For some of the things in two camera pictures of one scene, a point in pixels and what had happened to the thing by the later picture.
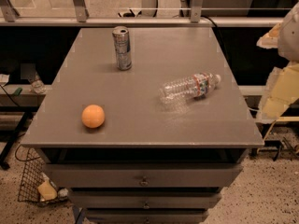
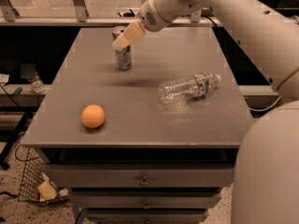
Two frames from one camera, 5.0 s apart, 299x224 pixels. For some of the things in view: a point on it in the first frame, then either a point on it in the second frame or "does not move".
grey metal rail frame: (9, 17) does not move
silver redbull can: (121, 42) does not move
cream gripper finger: (270, 40) to (156, 12)
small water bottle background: (37, 86) does not move
